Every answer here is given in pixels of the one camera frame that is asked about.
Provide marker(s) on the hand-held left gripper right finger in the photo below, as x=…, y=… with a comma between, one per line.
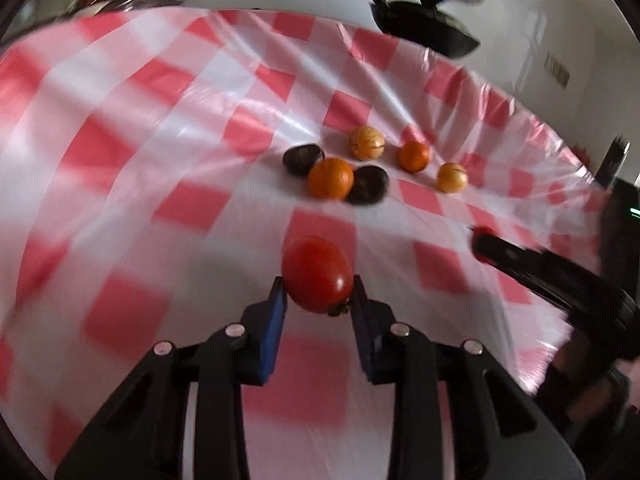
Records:
x=362, y=330

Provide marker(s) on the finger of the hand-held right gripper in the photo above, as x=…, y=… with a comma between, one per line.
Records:
x=540, y=270

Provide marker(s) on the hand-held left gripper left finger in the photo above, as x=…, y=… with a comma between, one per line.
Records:
x=272, y=330

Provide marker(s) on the red tomato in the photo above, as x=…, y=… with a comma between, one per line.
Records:
x=315, y=272
x=484, y=232

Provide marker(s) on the orange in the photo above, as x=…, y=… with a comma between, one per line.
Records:
x=414, y=156
x=330, y=177

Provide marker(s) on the striped yellow pepino melon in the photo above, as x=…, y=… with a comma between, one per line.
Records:
x=366, y=142

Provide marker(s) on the person's right forearm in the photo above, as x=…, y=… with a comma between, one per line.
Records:
x=585, y=400

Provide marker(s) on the dark bottle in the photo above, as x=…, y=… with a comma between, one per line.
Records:
x=615, y=160

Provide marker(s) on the plain yellow pepino melon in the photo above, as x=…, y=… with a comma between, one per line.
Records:
x=452, y=177

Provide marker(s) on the dark brown avocado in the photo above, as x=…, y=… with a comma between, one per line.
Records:
x=369, y=185
x=302, y=159

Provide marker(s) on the red white checkered tablecloth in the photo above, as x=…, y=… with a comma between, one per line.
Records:
x=150, y=185

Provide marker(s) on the black frying pan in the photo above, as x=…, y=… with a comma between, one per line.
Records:
x=425, y=25

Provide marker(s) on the wall switch plate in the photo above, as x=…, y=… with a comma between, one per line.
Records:
x=557, y=70

